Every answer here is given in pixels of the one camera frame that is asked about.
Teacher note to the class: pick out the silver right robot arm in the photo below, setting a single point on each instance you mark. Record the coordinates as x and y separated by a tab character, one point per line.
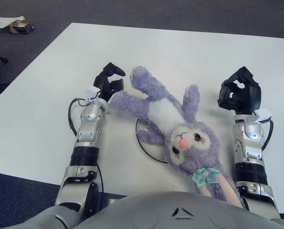
249	143

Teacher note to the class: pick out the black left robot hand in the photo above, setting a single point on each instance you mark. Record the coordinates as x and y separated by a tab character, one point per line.
103	86

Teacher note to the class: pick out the grey robot torso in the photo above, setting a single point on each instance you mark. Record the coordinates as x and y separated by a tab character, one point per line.
144	212

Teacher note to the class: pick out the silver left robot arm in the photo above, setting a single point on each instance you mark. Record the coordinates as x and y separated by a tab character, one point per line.
89	128

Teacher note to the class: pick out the white plate with black rim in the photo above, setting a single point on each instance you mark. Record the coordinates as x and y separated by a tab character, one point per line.
151	152

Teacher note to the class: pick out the crumpled white tissue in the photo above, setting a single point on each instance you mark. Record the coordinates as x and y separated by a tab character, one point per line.
3	22

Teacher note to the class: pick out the purple plush bunny doll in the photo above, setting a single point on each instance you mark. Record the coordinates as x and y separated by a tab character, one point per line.
203	152

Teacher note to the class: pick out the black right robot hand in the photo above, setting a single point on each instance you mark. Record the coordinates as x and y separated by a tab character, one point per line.
251	95

